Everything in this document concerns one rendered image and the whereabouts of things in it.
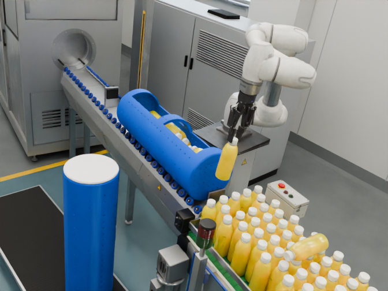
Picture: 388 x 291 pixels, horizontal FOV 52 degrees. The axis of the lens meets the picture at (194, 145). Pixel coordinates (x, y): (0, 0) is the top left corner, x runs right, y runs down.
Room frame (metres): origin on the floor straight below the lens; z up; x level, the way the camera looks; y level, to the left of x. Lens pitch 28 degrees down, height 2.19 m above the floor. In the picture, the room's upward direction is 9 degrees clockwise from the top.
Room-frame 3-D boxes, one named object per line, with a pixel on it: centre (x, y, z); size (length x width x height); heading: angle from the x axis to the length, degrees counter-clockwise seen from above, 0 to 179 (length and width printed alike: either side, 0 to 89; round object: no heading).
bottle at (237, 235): (1.37, -0.26, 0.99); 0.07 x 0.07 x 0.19
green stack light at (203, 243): (1.15, -0.09, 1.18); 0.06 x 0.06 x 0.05
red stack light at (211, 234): (1.15, -0.09, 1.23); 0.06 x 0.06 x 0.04
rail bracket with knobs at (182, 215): (1.51, -0.02, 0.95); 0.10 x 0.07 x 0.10; 127
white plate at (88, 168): (1.72, 0.51, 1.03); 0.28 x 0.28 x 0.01
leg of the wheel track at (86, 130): (3.33, 1.03, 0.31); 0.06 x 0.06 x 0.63; 37
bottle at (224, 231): (1.39, -0.20, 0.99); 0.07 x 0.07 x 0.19
